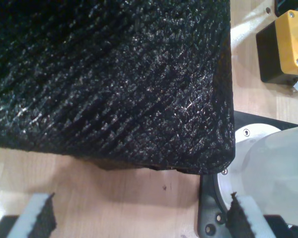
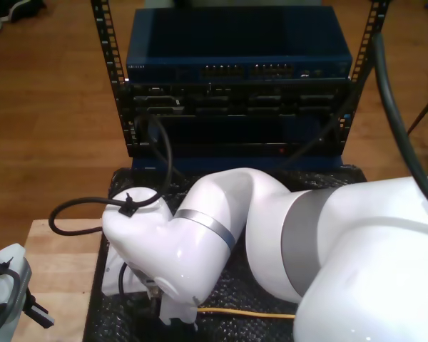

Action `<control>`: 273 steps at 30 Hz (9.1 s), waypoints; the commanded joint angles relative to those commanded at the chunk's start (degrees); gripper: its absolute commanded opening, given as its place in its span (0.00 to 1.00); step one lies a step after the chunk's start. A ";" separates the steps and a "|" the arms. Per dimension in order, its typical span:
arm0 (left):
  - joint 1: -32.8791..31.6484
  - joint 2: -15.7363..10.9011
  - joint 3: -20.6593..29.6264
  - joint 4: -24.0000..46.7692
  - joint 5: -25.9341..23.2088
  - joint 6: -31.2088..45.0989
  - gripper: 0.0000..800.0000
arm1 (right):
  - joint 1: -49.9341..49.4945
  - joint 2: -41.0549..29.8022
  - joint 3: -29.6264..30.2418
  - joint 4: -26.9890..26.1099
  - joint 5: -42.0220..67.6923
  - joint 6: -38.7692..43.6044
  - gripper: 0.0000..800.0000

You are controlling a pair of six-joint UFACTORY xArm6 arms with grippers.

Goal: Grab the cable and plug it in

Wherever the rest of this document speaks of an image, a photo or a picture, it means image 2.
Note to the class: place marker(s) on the black rack frame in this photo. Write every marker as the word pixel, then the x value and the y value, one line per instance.
pixel 107 35

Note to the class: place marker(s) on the blue base box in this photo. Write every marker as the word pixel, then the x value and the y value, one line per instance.
pixel 199 163

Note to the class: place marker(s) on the black rack server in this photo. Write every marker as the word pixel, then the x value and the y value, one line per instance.
pixel 235 99

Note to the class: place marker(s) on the black bubble-wrap mat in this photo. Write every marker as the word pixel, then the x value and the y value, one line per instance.
pixel 135 320

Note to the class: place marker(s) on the blue network switch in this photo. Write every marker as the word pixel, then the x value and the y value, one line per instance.
pixel 235 35

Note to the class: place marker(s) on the wooden chair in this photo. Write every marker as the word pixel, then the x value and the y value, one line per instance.
pixel 422 114

